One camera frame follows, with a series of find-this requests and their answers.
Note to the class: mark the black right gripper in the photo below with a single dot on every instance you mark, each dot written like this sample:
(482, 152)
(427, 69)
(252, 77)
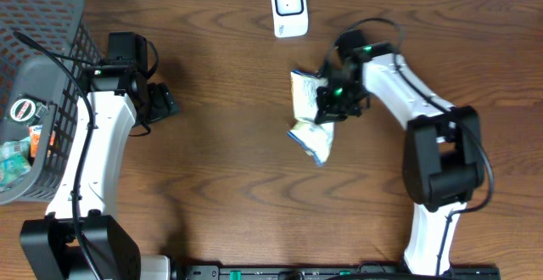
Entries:
(326, 111)

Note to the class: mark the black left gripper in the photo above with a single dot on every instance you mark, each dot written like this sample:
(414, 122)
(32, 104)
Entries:
(160, 102)

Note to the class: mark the white blue snack bag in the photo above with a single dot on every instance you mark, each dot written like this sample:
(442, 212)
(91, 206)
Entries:
(315, 139)

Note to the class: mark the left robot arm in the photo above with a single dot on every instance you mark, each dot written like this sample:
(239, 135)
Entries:
(79, 237)

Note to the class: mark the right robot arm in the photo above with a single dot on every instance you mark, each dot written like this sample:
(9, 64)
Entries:
(443, 159)

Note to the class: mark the white barcode scanner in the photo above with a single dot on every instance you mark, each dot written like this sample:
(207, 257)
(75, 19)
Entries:
(290, 18)

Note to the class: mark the orange snack packet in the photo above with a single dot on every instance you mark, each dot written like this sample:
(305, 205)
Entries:
(35, 137)

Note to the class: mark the grey plastic mesh basket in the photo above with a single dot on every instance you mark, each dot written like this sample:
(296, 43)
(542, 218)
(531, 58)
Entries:
(58, 26)

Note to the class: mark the round white red lid cup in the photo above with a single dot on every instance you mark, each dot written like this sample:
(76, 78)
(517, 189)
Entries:
(22, 110)

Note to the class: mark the green snack packet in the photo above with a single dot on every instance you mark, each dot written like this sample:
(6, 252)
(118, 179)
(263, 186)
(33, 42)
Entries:
(14, 162)

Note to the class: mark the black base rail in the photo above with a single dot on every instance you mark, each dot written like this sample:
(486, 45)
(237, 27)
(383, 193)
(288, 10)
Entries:
(366, 270)

